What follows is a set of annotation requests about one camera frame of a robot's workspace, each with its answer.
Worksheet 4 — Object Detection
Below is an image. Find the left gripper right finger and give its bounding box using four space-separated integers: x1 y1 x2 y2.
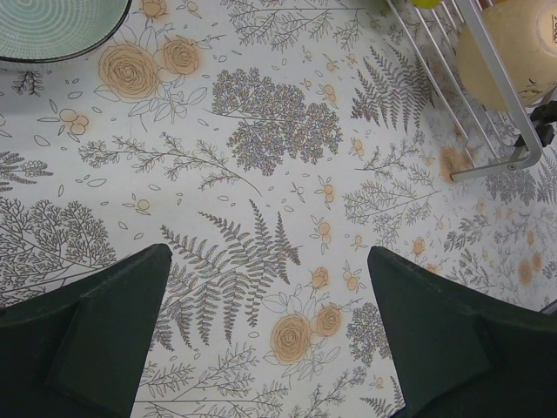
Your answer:
367 246 556 417

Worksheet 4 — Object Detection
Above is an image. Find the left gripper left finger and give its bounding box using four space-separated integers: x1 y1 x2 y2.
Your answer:
1 244 172 417

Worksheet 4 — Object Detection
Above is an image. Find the pale green ribbed bowl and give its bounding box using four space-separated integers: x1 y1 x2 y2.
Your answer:
1 0 131 64

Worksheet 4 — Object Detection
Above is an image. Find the beige bowl with drawing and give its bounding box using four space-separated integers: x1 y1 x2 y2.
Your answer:
456 1 556 111

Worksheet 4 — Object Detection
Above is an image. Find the metal dish rack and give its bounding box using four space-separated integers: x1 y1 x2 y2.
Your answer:
389 1 556 181

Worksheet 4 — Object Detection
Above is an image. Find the floral table mat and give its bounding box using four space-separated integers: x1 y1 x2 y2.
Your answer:
1 1 556 417

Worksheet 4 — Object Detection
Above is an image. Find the lime green bowl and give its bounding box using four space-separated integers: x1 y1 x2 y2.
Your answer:
411 0 443 9

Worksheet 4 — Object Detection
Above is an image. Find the aluminium frame rail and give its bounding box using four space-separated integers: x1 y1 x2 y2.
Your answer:
541 300 557 314

